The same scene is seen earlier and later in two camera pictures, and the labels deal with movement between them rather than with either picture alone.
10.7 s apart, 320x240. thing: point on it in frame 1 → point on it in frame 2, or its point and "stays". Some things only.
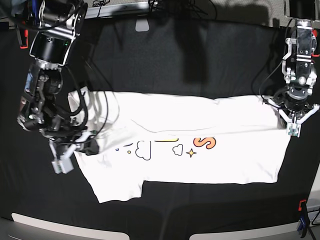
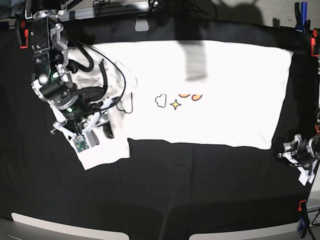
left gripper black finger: [92, 147] → [108, 130]
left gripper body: [64, 140] → [83, 125]
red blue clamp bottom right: [304, 223] stays
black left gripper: [213, 57] stays
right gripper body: [294, 111] → [299, 152]
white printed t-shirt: [133, 137] → [205, 93]
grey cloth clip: [142, 25] stays
